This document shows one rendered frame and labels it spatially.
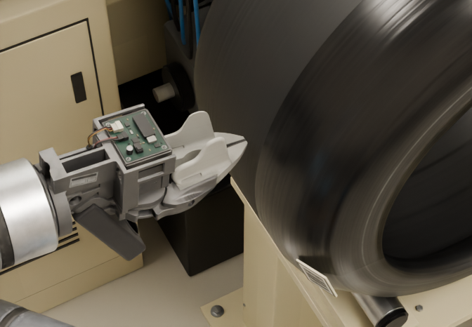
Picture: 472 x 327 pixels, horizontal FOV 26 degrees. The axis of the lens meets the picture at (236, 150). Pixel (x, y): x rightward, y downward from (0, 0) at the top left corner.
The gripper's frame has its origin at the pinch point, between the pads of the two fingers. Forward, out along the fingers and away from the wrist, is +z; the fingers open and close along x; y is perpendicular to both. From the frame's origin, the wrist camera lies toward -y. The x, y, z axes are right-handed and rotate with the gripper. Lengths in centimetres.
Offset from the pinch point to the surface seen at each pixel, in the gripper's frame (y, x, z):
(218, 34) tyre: 5.8, 10.3, 3.0
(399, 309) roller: -29.2, -10.9, 21.3
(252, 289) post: -98, 33, 34
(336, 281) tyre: -14.8, -10.8, 8.9
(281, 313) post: -96, 25, 36
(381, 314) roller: -29.5, -10.5, 18.9
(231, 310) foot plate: -119, 41, 36
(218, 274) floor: -120, 51, 38
